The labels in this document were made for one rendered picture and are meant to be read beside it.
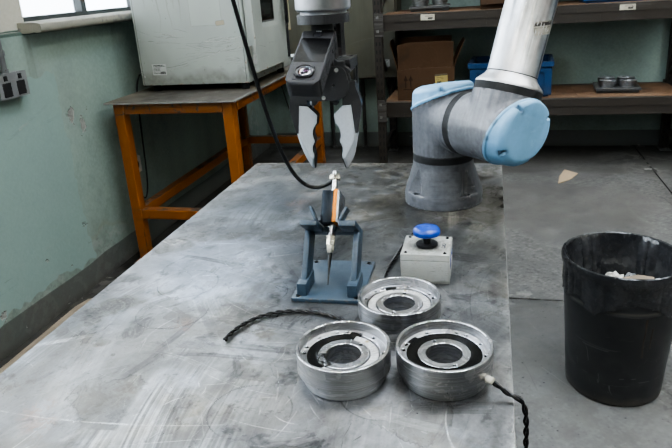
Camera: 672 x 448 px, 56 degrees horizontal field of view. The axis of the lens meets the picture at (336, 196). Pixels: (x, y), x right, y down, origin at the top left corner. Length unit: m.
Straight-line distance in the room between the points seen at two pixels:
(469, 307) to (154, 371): 0.41
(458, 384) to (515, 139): 0.51
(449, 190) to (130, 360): 0.65
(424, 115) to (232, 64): 1.85
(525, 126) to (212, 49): 2.08
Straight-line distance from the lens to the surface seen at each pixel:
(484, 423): 0.68
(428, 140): 1.18
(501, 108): 1.07
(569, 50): 4.70
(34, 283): 2.73
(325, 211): 0.90
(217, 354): 0.81
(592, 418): 2.03
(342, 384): 0.68
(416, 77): 4.19
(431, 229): 0.92
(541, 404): 2.05
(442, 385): 0.68
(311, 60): 0.82
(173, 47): 3.05
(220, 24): 2.94
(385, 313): 0.77
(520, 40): 1.10
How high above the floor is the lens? 1.22
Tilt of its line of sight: 19 degrees down
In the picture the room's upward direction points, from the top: 4 degrees counter-clockwise
